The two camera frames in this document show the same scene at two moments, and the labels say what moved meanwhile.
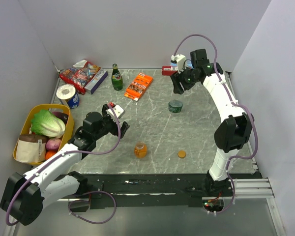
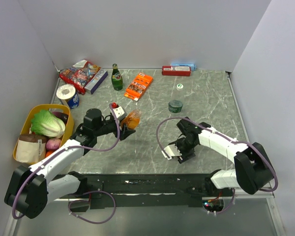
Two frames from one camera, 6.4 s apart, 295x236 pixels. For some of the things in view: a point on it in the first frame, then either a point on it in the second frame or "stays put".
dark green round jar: x=175 y=106 stays put
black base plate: x=146 y=190 stays put
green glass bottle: x=117 y=79 stays put
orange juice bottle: x=140 y=149 → x=132 y=119
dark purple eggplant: x=62 y=116 stays put
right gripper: x=177 y=78 → x=185 y=156
